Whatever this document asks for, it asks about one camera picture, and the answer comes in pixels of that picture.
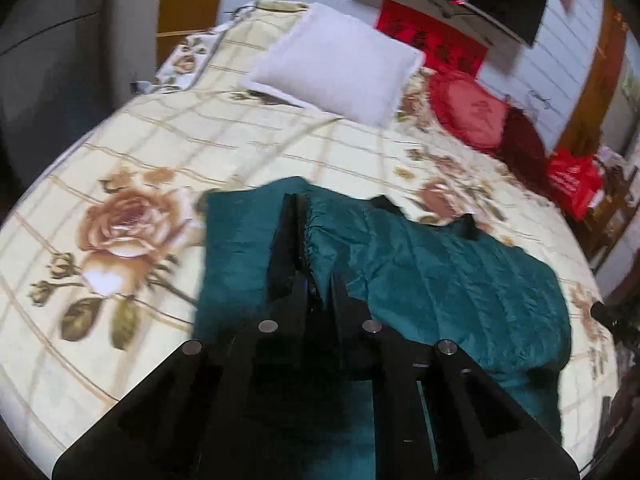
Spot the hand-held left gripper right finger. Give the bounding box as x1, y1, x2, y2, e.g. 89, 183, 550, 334
325, 275, 581, 480

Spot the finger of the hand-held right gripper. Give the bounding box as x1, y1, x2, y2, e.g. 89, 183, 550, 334
590, 300, 640, 353

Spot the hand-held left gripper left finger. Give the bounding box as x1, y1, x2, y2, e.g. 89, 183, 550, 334
52, 272, 317, 480

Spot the green puffer jacket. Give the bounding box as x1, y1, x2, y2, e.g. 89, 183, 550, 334
195, 176, 573, 480

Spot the wooden chair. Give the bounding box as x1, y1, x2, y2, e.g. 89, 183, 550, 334
575, 145, 640, 271

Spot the red shopping bag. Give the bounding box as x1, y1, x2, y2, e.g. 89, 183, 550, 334
546, 147, 603, 221

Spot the dark red velvet cushion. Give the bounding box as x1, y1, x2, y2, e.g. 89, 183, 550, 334
495, 105, 558, 196

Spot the floral bed sheet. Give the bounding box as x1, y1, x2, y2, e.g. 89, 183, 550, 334
0, 0, 621, 480

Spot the red heart cushion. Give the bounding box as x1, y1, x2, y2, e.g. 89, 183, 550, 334
427, 69, 511, 151

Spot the white pillow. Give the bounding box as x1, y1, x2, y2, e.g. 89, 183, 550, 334
239, 2, 426, 128

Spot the grey cabinet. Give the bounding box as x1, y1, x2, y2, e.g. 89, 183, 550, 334
0, 0, 166, 186

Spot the black wall cable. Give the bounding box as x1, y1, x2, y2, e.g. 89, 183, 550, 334
525, 87, 553, 111

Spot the red wall banner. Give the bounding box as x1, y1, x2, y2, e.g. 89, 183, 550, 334
375, 0, 490, 77

